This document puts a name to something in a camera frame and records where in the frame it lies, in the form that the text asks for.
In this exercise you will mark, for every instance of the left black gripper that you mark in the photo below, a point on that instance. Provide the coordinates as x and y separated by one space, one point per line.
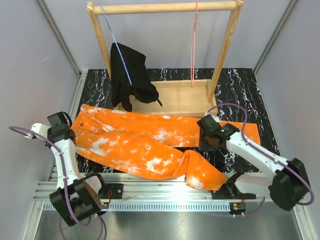
49 131

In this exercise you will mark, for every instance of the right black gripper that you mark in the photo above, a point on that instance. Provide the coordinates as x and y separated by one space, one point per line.
203 146

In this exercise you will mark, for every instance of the orange tie-dye trousers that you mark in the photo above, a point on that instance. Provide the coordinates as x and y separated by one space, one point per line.
154 147

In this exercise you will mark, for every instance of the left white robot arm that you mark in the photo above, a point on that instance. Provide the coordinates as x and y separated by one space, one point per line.
76 198

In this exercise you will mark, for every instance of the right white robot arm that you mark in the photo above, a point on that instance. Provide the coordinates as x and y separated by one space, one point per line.
284 181

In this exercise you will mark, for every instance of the black garment on hanger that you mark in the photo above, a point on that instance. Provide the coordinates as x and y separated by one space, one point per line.
142 89

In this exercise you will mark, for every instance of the wooden clothes rack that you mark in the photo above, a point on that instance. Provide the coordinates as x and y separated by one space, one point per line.
178 98

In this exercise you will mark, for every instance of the black marble pattern mat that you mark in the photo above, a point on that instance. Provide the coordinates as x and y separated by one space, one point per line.
235 85

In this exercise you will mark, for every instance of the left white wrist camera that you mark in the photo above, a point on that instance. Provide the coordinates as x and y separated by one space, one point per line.
38 128

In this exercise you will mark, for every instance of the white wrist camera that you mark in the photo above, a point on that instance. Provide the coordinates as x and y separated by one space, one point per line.
212 112
38 128

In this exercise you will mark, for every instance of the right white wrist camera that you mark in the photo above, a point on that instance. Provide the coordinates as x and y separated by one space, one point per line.
212 112

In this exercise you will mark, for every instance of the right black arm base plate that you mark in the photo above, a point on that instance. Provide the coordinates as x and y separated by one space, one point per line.
224 194

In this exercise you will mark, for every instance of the aluminium frame rail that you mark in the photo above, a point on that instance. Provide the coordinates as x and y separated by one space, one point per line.
173 195

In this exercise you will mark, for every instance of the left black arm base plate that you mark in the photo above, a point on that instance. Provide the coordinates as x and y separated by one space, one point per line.
115 191

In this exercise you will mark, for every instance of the pink wire hanger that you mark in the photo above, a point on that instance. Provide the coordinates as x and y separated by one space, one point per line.
193 46

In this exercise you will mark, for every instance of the blue wire hanger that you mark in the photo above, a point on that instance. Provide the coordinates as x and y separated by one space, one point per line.
117 42

